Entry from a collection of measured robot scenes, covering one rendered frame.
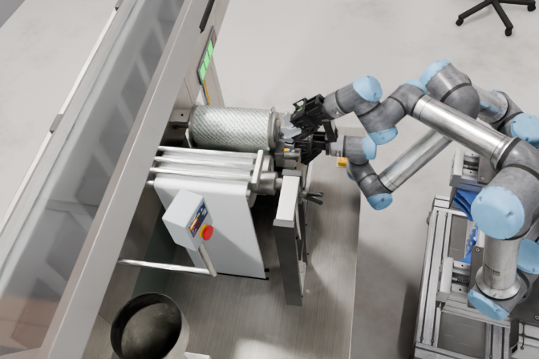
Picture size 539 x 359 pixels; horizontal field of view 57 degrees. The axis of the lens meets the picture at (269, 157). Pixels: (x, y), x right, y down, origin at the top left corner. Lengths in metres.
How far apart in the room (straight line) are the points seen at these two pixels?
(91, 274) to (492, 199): 0.95
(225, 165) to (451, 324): 1.48
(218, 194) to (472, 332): 1.51
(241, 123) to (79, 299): 1.08
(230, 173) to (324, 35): 2.62
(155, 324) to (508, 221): 0.82
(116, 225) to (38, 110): 3.31
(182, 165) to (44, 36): 3.23
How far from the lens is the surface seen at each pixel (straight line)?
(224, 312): 1.67
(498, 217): 1.26
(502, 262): 1.44
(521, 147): 1.36
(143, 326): 1.14
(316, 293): 1.67
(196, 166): 1.29
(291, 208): 1.18
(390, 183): 1.66
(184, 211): 0.90
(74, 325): 0.51
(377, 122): 1.39
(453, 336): 2.41
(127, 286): 1.46
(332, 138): 1.52
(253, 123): 1.51
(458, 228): 2.63
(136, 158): 0.57
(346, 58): 3.59
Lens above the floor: 2.46
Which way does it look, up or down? 54 degrees down
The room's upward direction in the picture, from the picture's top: 9 degrees counter-clockwise
